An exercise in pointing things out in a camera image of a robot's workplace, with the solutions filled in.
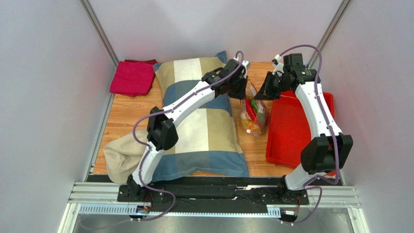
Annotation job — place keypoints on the yellow fake bell pepper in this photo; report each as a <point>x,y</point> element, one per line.
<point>252,128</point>

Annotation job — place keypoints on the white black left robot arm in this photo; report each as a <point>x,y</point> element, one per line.
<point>161,132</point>

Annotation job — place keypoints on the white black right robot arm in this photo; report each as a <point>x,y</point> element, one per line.
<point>329,147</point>

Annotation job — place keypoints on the aluminium frame rail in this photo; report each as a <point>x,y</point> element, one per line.
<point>101,198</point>

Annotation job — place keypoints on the beige fabric hat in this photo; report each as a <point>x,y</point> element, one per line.
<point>122,157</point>

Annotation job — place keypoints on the striped blue beige pillow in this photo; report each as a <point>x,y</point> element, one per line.
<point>208,139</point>

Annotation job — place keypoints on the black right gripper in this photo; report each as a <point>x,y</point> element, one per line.
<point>269,86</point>

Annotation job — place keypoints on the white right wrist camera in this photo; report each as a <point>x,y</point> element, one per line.
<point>278,65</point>

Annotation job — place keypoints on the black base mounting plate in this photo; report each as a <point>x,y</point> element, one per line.
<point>261,195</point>

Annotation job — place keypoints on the red folded cloth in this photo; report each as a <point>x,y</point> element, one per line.
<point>133,78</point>

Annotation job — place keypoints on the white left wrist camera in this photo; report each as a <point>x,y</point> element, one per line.
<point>246,65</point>

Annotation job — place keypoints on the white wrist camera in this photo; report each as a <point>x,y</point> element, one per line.
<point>246,65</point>
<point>278,65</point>

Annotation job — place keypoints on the green fake chili pepper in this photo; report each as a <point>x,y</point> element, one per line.
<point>260,110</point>

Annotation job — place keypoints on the clear zip top bag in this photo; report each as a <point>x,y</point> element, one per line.
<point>250,93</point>

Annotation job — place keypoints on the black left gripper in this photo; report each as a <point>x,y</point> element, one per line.
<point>242,95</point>

